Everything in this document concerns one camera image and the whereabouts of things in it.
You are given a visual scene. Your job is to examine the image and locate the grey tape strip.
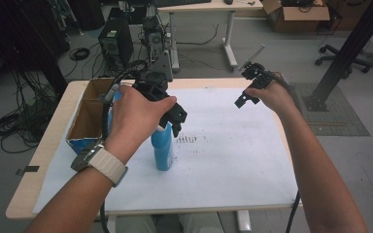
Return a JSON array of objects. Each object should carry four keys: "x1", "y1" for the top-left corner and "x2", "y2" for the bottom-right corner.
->
[{"x1": 15, "y1": 165, "x2": 41, "y2": 177}]

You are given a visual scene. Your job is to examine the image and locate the grey floor mat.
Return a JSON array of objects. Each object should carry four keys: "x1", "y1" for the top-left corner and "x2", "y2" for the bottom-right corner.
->
[{"x1": 291, "y1": 82, "x2": 371, "y2": 137}]

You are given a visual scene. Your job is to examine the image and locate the small open computer case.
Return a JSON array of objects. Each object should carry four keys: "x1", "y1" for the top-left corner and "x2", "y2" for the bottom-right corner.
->
[{"x1": 141, "y1": 16, "x2": 165, "y2": 62}]

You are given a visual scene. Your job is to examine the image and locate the person's right hand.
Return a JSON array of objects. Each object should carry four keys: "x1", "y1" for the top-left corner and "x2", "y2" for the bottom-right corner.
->
[{"x1": 244, "y1": 73, "x2": 299, "y2": 115}]

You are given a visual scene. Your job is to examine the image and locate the black keyboard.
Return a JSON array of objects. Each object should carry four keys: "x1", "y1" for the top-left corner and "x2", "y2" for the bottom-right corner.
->
[{"x1": 153, "y1": 0, "x2": 213, "y2": 8}]

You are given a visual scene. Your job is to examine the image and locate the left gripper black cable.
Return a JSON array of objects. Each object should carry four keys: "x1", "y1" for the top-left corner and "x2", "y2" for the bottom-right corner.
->
[{"x1": 98, "y1": 67, "x2": 144, "y2": 233}]

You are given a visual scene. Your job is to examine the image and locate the brown cardboard box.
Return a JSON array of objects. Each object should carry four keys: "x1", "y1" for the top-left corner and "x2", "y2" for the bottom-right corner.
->
[{"x1": 261, "y1": 0, "x2": 331, "y2": 33}]

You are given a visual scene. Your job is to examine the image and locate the blue object behind hand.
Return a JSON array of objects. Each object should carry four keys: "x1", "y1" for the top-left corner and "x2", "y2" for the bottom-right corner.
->
[{"x1": 106, "y1": 90, "x2": 122, "y2": 134}]

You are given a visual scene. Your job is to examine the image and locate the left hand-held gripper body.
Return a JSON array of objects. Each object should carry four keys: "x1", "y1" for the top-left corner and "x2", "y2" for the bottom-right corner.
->
[{"x1": 131, "y1": 50, "x2": 188, "y2": 128}]

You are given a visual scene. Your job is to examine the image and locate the bundle of black floor cables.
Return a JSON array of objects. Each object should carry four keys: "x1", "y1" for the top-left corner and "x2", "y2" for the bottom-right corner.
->
[{"x1": 0, "y1": 69, "x2": 61, "y2": 154}]

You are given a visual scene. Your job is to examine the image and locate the person's left hand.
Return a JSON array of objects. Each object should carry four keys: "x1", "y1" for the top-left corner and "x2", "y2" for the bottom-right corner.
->
[{"x1": 104, "y1": 84, "x2": 178, "y2": 165}]

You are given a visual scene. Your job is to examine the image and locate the black computer tower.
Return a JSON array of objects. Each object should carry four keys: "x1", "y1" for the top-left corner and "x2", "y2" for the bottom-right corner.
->
[{"x1": 97, "y1": 7, "x2": 135, "y2": 73}]

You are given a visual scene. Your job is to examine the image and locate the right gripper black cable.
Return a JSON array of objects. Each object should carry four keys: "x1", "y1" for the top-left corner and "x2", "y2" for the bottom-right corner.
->
[{"x1": 285, "y1": 190, "x2": 301, "y2": 233}]

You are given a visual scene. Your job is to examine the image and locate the wooden table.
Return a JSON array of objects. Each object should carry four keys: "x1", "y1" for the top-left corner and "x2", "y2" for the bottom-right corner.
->
[{"x1": 5, "y1": 77, "x2": 303, "y2": 220}]

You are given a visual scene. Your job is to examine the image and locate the white table mat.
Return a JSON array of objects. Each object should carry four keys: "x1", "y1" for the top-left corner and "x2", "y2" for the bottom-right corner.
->
[{"x1": 32, "y1": 86, "x2": 299, "y2": 216}]

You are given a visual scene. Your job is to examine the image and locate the wristwatch with white band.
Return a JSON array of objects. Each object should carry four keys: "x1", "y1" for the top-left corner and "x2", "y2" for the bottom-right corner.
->
[{"x1": 70, "y1": 144, "x2": 129, "y2": 188}]

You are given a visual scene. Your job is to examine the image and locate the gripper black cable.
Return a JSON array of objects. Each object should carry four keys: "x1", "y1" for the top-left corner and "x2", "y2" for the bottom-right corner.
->
[
  {"x1": 285, "y1": 190, "x2": 301, "y2": 233},
  {"x1": 98, "y1": 67, "x2": 144, "y2": 233}
]

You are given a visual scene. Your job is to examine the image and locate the black office chair base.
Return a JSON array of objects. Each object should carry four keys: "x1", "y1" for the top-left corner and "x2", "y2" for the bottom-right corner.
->
[{"x1": 314, "y1": 44, "x2": 373, "y2": 74}]

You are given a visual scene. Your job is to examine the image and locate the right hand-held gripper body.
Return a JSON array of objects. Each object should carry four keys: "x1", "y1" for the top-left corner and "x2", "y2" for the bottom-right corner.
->
[{"x1": 238, "y1": 44, "x2": 278, "y2": 90}]

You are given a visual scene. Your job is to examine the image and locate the black metal stand post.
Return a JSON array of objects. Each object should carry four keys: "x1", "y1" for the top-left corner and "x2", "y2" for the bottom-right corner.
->
[{"x1": 302, "y1": 0, "x2": 373, "y2": 113}]

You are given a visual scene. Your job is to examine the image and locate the blue plastic bottle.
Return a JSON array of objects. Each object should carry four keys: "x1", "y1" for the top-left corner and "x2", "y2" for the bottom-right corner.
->
[{"x1": 151, "y1": 121, "x2": 175, "y2": 172}]

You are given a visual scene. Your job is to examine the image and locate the white desk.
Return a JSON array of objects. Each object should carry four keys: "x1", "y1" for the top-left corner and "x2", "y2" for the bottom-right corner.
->
[{"x1": 156, "y1": 0, "x2": 265, "y2": 73}]

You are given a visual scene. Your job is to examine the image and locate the open cardboard box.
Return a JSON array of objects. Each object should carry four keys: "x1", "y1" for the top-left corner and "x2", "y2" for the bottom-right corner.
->
[{"x1": 65, "y1": 77, "x2": 121, "y2": 155}]

